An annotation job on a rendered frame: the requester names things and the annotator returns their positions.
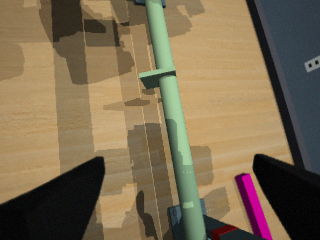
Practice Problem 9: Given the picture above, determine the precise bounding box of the pale green cylinder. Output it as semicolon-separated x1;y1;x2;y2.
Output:
139;0;207;240

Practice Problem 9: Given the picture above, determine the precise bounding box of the magenta rectangular block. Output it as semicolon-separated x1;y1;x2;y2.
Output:
235;173;273;240

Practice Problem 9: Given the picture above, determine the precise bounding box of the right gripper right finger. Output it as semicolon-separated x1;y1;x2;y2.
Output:
252;154;320;240

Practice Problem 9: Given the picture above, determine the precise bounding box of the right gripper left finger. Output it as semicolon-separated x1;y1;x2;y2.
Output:
0;156;105;240

